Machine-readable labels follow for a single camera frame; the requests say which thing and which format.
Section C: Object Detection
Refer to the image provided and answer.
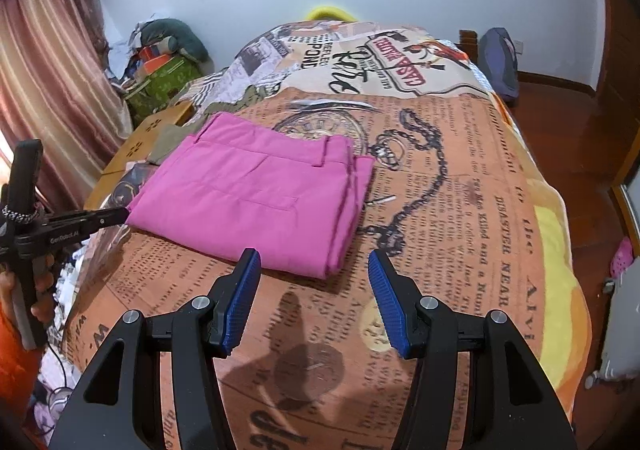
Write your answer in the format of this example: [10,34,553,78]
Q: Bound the orange box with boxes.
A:
[137,46,177,76]

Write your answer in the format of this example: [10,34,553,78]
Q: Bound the grey floor appliance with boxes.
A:
[585,275,640,390]

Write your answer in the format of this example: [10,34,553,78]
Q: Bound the yellow foam tube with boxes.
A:
[306,4,359,23]

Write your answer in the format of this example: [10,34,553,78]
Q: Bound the pink pants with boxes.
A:
[125,112,376,279]

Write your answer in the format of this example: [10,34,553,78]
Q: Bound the white crumpled cloth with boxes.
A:
[107,22,151,80]

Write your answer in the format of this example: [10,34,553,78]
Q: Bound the brown wooden door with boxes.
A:
[595,0,640,185]

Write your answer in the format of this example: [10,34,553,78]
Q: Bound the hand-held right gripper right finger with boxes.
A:
[367,248,577,450]

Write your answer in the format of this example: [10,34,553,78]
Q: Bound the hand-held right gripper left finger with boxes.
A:
[47,247,263,450]

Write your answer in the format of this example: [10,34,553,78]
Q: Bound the wooden lap desk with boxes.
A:
[82,102,197,211]

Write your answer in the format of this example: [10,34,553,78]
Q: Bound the pink slipper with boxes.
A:
[611,237,636,277]

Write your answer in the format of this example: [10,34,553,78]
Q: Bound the olive green garment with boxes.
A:
[147,122,212,167]

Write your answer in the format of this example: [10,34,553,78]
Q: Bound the striped brown curtain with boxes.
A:
[0,0,134,211]

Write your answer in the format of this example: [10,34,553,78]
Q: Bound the newspaper print blanket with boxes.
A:
[65,20,593,450]

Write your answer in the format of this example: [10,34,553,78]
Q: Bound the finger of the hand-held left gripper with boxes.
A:
[77,206,132,237]

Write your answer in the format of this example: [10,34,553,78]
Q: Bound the green storage bag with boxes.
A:
[122,57,204,128]

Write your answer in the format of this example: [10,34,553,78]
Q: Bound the person's orange sleeved forearm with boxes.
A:
[0,297,47,428]

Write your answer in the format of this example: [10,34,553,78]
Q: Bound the person's left hand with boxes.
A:
[30,254,58,325]

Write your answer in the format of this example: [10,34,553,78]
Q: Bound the grey plush pillow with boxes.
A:
[142,18,209,63]

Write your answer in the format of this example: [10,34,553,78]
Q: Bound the wooden bed post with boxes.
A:
[459,30,482,56]

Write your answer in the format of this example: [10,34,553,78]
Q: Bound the grey blue backpack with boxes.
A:
[477,27,522,105]

